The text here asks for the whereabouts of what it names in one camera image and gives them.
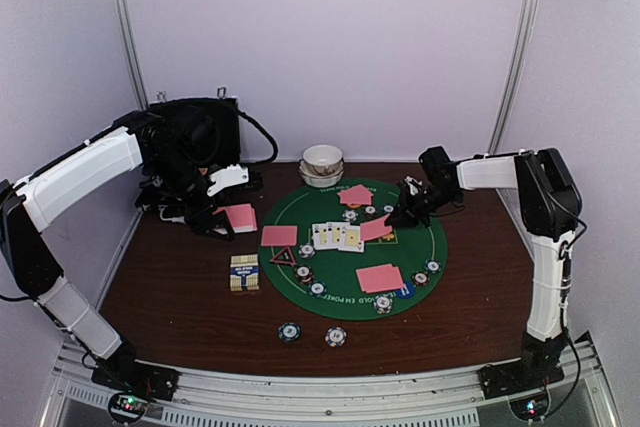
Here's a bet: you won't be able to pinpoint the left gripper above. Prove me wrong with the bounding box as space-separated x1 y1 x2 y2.
148 149 235 241

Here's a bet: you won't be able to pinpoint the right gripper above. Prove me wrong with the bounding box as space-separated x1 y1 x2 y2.
386 182 461 227

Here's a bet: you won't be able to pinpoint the dark chips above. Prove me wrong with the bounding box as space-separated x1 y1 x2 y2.
308 281 328 298
382 204 396 214
424 259 441 274

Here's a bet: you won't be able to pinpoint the pink playing card deck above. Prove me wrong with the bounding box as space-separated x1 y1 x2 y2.
215 203 257 234

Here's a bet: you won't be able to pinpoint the pink cards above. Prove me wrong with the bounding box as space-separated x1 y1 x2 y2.
338 184 374 206

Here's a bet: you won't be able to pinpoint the blue round dealer button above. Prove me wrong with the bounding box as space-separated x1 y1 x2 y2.
396 282 415 299

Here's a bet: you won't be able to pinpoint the black red triangle all-in marker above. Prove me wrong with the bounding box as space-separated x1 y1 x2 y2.
270 246 297 267

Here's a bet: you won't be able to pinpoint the dark blue chip stack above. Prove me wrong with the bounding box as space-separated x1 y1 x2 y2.
278 322 301 342

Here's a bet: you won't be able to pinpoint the light blue chip stack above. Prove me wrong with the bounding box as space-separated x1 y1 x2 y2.
324 327 347 347

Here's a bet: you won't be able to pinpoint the two of spades card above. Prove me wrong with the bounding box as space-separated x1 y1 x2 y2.
326 222 348 250

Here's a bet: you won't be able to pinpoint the two of clubs card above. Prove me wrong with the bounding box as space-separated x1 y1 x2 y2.
312 223 331 251

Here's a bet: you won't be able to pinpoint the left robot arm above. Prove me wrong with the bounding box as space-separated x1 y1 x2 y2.
1 98 277 391

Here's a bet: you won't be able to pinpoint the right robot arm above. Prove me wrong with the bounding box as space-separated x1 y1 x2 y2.
385 146 587 389

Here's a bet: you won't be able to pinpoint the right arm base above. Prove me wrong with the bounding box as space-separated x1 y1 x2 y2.
478 347 564 423

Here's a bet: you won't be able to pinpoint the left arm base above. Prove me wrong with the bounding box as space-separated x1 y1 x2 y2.
91 363 180 425

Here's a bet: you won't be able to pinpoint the gold blue card box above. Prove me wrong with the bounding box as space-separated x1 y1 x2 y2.
229 254 260 293

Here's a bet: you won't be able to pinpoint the black poker chip case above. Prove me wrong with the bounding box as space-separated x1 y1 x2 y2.
134 87 242 218

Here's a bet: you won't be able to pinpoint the round green poker mat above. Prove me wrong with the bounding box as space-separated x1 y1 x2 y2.
258 178 448 321

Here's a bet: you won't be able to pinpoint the upper white ceramic bowl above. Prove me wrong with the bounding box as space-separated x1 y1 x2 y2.
302 144 343 172

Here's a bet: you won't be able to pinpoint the white ceramic bowl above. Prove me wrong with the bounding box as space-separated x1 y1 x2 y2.
298 160 344 189
302 144 343 172

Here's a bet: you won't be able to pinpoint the lower white ceramic bowl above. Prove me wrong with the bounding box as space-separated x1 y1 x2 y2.
298 160 344 189

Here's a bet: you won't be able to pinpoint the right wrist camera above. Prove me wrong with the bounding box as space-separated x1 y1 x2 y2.
418 146 451 184

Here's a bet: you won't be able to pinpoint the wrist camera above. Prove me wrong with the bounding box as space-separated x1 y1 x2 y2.
418 146 451 184
206 165 249 197

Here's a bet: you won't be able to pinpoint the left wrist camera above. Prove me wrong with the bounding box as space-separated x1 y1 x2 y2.
206 165 249 197

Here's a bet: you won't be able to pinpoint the aluminium front rail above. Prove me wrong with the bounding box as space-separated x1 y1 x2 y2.
39 331 624 427

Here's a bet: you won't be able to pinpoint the right aluminium post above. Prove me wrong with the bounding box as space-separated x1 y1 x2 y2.
487 0 539 154

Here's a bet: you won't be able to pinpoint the aluminium post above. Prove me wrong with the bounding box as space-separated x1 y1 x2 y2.
487 0 539 154
114 0 149 111

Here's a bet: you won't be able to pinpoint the left aluminium post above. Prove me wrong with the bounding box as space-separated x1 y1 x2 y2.
114 0 149 111

